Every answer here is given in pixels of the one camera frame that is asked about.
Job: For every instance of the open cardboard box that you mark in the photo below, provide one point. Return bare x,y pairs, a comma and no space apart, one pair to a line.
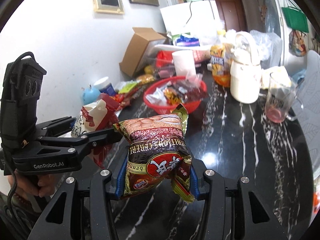
140,52

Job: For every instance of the clear glass mug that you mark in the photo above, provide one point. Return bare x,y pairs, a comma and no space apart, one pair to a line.
280,100

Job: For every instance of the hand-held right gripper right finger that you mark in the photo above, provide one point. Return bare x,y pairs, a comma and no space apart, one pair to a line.
194,187

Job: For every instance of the brown door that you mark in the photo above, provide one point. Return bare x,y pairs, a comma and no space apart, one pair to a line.
232,12

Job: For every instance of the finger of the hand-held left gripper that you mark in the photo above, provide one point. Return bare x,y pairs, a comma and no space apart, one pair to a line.
95,140
57,125

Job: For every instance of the yellow black snack packet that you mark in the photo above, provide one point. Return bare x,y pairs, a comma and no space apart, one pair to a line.
172,96

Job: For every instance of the blue wipes pack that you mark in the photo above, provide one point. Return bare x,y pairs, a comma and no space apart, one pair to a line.
187,40

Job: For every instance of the large green tote bag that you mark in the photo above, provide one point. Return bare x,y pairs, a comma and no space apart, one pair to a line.
296,20

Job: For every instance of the patterned tote bag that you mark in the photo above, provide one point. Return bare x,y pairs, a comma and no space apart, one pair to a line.
297,42

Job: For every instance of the white toilet paper roll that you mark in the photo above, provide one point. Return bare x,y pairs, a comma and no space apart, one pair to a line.
183,63

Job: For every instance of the dark jar with white lid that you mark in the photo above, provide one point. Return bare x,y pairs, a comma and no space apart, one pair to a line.
106,86

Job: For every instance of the clear plastic bag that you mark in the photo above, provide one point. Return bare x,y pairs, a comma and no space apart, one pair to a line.
265,42

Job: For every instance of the orange tea drink bottle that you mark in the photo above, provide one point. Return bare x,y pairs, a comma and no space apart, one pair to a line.
220,65

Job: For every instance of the white plastic tray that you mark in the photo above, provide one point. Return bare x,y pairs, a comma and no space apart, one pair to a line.
165,47

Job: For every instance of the red snack bag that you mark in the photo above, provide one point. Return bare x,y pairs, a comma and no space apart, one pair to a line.
163,56

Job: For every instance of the wall intercom panel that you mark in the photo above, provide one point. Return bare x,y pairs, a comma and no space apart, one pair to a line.
108,2

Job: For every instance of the silver white snack packet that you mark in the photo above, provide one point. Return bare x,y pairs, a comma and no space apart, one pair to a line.
155,97

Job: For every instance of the clear zip bag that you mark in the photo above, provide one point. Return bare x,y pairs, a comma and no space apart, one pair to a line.
207,35

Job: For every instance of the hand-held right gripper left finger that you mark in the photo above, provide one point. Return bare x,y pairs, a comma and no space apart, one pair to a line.
118,192

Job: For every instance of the large white dark-red bag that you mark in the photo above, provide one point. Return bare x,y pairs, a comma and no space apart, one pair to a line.
92,115

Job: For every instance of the clear plastic container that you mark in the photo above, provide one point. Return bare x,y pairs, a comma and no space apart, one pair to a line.
152,62

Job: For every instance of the person's left hand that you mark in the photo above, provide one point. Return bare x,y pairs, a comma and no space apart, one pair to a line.
25,187

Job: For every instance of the white packet with green label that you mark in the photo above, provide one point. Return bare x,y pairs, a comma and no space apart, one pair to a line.
127,87

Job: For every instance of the red plastic basket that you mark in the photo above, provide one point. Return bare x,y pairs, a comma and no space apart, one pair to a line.
190,105

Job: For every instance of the red gold patterned snack packet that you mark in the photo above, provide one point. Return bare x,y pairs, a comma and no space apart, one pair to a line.
122,100

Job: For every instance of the small pink block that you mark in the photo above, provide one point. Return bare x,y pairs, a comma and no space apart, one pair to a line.
164,74

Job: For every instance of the yellow grain packet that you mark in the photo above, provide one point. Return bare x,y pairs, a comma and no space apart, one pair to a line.
146,78

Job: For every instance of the white fridge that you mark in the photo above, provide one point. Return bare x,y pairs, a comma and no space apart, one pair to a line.
180,17

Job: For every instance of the blue robot-shaped humidifier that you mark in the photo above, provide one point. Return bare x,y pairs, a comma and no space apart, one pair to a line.
90,95

